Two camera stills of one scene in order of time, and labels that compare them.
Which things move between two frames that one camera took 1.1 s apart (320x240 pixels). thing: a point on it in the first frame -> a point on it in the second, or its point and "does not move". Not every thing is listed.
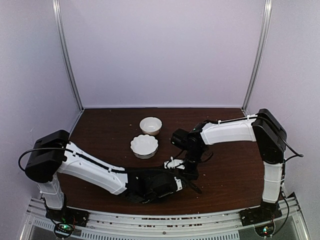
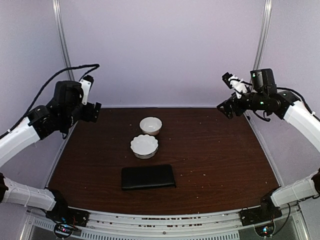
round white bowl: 150,125 does not move
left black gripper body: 148,198 -> 88,116
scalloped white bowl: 144,146 does not move
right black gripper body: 194,173 -> 239,110
